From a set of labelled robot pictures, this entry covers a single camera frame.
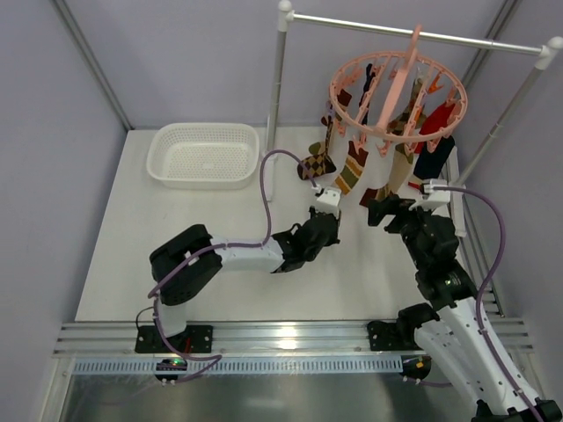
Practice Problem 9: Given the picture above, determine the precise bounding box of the beige striped ribbed sock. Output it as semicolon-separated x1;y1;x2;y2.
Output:
333;141;369;195

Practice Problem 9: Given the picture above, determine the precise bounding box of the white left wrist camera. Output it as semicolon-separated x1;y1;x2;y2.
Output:
312;186;341;218

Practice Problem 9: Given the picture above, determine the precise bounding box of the pink round clip hanger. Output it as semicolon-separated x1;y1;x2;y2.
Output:
329;25;468;156

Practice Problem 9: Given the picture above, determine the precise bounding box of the silver white clothes rack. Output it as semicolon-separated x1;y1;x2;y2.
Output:
260;0;563;236

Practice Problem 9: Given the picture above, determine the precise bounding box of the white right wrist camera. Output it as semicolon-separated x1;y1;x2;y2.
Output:
409;178;450;211

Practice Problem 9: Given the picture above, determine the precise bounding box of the navy sock beige toe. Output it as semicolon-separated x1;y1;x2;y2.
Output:
359;63;375;107

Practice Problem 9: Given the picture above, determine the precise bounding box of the aluminium mounting rail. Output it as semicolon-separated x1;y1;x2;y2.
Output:
53;318;536;358

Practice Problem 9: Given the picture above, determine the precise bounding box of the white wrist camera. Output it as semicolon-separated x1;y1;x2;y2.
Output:
312;186;341;218
409;178;450;211

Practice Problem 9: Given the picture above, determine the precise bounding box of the grey slotted cable duct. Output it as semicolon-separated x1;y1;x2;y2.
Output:
73;355;403;376

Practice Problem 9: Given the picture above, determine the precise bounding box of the white perforated plastic basket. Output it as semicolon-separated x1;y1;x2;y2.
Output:
146;122;260;190

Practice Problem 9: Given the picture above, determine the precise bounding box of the beige orange argyle sock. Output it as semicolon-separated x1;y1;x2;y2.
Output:
360;76;423;207

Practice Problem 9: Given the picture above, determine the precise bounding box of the brown argyle sock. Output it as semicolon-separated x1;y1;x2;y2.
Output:
302;111;336;178

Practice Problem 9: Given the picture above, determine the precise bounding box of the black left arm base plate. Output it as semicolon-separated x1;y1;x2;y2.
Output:
135;325;214;354

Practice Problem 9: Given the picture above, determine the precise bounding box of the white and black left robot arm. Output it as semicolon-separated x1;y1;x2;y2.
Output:
149;207;341;338

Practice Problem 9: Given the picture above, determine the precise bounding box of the navy sock red toe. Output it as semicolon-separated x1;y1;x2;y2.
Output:
408;136;456;189

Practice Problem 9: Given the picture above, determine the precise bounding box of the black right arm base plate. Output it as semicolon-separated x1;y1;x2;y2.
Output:
367;320;420;352

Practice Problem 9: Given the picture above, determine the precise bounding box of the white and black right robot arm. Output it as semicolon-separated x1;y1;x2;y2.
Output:
368;195;562;421

